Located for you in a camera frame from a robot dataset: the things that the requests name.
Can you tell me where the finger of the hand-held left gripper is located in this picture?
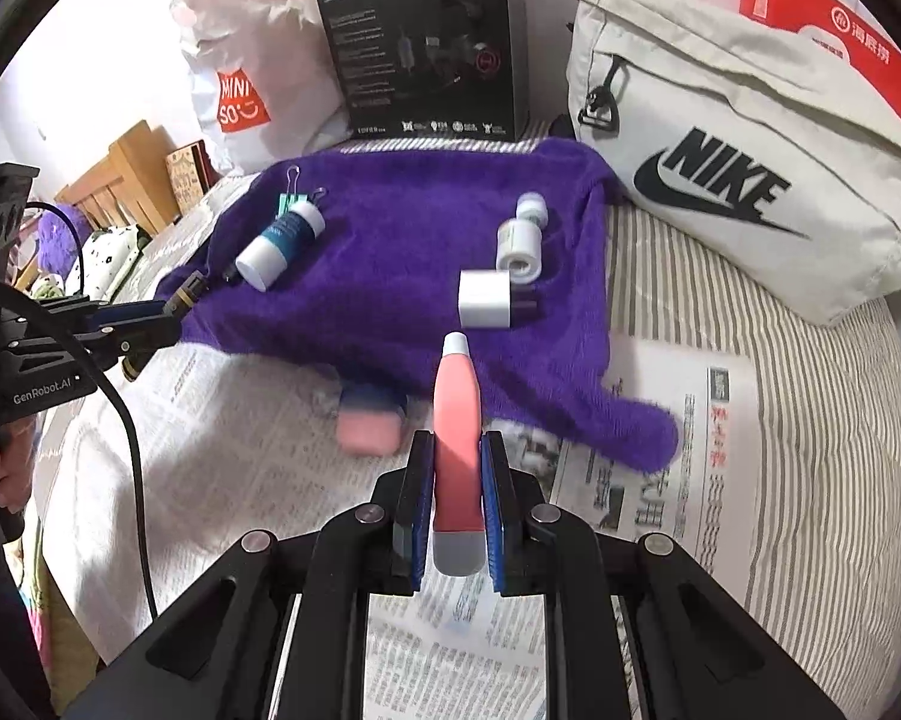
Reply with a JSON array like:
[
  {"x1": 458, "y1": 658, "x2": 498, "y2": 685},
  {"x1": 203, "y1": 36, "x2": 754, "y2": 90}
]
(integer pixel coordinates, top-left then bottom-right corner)
[
  {"x1": 4, "y1": 334, "x2": 181, "y2": 385},
  {"x1": 4, "y1": 292, "x2": 196, "y2": 350}
]

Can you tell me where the white bag with black logo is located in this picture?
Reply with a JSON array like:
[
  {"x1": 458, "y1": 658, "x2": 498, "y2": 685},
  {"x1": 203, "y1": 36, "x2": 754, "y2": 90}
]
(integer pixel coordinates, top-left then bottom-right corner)
[{"x1": 566, "y1": 0, "x2": 901, "y2": 327}]

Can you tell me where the pink tube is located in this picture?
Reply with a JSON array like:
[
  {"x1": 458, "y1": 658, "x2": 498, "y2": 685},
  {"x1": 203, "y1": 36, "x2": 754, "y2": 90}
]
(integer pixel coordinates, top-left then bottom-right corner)
[{"x1": 430, "y1": 331, "x2": 489, "y2": 577}]

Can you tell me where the striped bed sheet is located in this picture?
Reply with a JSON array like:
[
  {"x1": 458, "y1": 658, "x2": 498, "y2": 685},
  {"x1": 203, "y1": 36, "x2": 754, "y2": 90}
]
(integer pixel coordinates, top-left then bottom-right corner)
[{"x1": 135, "y1": 165, "x2": 901, "y2": 698}]

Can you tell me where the newspaper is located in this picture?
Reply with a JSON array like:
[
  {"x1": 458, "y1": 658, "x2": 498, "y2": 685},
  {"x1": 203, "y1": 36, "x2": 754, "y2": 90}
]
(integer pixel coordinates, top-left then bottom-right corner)
[{"x1": 34, "y1": 337, "x2": 767, "y2": 720}]

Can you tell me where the red cardboard box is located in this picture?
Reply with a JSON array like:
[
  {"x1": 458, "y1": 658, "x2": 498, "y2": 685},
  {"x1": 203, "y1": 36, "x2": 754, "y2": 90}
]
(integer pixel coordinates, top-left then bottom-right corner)
[{"x1": 741, "y1": 0, "x2": 901, "y2": 128}]

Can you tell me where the white bottle with teal label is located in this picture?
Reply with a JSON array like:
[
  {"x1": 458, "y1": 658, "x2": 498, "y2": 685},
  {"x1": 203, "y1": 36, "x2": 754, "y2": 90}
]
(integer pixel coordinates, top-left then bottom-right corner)
[{"x1": 234, "y1": 199, "x2": 327, "y2": 292}]

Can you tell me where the black and white patterned pillow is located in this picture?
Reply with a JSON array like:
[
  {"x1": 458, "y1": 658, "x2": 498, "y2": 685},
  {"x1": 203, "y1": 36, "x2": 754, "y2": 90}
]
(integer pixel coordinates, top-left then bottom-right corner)
[{"x1": 71, "y1": 225, "x2": 151, "y2": 297}]

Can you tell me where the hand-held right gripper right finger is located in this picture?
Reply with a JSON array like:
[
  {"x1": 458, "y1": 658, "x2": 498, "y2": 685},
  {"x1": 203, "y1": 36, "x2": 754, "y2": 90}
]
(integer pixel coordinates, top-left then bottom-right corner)
[{"x1": 480, "y1": 431, "x2": 845, "y2": 720}]

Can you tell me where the person's left hand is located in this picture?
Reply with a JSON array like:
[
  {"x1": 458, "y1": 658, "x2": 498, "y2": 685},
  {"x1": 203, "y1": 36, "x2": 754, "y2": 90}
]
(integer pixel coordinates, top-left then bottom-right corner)
[{"x1": 0, "y1": 420, "x2": 40, "y2": 511}]

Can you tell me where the pink and blue container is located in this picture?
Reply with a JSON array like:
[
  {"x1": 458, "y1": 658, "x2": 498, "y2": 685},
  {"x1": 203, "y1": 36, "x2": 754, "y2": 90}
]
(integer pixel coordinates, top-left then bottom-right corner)
[{"x1": 336, "y1": 382, "x2": 408, "y2": 457}]

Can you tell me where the wooden headboard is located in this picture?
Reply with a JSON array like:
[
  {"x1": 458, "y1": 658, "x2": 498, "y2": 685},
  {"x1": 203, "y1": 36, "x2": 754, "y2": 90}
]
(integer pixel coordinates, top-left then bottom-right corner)
[{"x1": 56, "y1": 120, "x2": 181, "y2": 237}]

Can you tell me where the purple plush toy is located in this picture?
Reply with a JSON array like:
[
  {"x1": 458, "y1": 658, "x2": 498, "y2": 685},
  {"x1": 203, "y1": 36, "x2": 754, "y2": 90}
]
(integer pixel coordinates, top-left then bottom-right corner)
[{"x1": 37, "y1": 201, "x2": 91, "y2": 271}]

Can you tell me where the black product box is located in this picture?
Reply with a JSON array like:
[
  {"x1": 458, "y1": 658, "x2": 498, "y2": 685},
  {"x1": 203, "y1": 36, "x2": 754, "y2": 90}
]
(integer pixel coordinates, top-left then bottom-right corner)
[{"x1": 313, "y1": 0, "x2": 530, "y2": 142}]

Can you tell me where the patterned framed board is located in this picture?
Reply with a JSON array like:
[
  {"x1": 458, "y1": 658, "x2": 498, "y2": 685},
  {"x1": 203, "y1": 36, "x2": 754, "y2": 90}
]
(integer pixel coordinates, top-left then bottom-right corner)
[{"x1": 165, "y1": 141, "x2": 215, "y2": 203}]

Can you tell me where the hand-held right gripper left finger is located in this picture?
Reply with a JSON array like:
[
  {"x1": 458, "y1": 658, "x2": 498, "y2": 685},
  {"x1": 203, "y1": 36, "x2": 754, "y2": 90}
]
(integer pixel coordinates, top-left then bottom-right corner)
[{"x1": 64, "y1": 429, "x2": 436, "y2": 720}]

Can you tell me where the white power adapter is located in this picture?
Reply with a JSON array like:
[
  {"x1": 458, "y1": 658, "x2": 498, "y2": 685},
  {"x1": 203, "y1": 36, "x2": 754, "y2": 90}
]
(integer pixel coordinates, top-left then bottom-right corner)
[{"x1": 457, "y1": 270, "x2": 541, "y2": 329}]

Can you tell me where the green binder clip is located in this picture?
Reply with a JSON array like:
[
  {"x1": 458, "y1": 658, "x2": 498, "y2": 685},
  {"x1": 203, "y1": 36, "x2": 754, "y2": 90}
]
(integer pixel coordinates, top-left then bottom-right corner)
[{"x1": 277, "y1": 165, "x2": 330, "y2": 220}]

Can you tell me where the white plastic bag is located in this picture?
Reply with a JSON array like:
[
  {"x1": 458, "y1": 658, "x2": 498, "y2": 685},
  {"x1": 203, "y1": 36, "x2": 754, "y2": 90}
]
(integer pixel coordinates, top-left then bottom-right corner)
[{"x1": 171, "y1": 0, "x2": 354, "y2": 173}]

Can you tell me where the purple towel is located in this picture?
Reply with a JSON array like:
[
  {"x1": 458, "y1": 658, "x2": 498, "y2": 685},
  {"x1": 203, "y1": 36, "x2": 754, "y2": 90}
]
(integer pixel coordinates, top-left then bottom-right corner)
[{"x1": 154, "y1": 136, "x2": 680, "y2": 475}]

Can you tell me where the white tape roll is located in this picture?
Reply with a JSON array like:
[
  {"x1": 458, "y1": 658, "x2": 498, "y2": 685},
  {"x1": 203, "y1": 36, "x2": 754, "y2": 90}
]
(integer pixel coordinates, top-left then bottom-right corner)
[{"x1": 495, "y1": 217, "x2": 543, "y2": 286}]

